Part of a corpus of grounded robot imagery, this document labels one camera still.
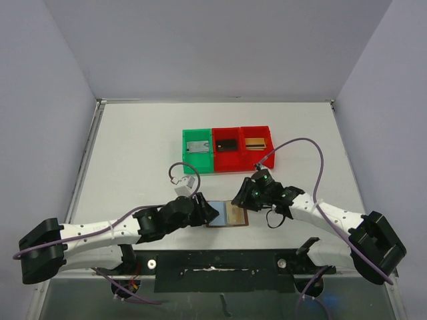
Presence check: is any black card in red bin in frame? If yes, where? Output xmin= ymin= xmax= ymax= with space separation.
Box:
xmin=216 ymin=139 xmax=238 ymax=152

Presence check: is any aluminium front frame rail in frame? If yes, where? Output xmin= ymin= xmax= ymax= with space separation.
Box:
xmin=38 ymin=249 xmax=400 ymax=283

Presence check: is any silver card in green bin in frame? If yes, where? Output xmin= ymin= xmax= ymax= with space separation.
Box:
xmin=186 ymin=140 xmax=210 ymax=153

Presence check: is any aluminium frame rail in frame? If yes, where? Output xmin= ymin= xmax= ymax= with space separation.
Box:
xmin=38 ymin=249 xmax=400 ymax=283
xmin=64 ymin=99 xmax=107 ymax=224

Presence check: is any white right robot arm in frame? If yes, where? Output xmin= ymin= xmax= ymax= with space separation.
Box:
xmin=232 ymin=173 xmax=407 ymax=285

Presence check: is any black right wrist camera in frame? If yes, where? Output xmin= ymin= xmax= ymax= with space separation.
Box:
xmin=251 ymin=169 xmax=275 ymax=189

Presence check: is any aluminium left frame rail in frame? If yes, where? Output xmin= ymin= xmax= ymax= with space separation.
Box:
xmin=64 ymin=99 xmax=107 ymax=224

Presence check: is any gold card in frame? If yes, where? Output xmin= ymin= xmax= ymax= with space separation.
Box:
xmin=245 ymin=137 xmax=266 ymax=150
xmin=226 ymin=203 xmax=246 ymax=225

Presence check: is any red plastic bin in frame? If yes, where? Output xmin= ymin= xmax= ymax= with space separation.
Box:
xmin=211 ymin=127 xmax=243 ymax=173
xmin=240 ymin=126 xmax=274 ymax=171

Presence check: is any green plastic bin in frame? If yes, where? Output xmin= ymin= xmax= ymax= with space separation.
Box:
xmin=182 ymin=129 xmax=214 ymax=174

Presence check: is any red plastic bin middle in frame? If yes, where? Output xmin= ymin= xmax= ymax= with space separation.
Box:
xmin=211 ymin=127 xmax=243 ymax=173

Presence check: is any gold card in red bin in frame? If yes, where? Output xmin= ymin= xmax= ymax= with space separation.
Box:
xmin=245 ymin=137 xmax=266 ymax=150

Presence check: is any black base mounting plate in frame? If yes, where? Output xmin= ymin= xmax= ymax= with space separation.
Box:
xmin=95 ymin=248 xmax=338 ymax=294

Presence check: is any red plastic bin right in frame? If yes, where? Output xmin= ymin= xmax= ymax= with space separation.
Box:
xmin=240 ymin=126 xmax=274 ymax=171

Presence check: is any brown leather card holder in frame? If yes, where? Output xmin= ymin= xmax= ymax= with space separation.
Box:
xmin=206 ymin=201 xmax=249 ymax=228

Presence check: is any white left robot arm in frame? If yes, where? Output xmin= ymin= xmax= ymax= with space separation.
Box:
xmin=13 ymin=193 xmax=219 ymax=285

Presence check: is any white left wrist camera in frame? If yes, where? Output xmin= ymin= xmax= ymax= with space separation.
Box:
xmin=173 ymin=176 xmax=195 ymax=197

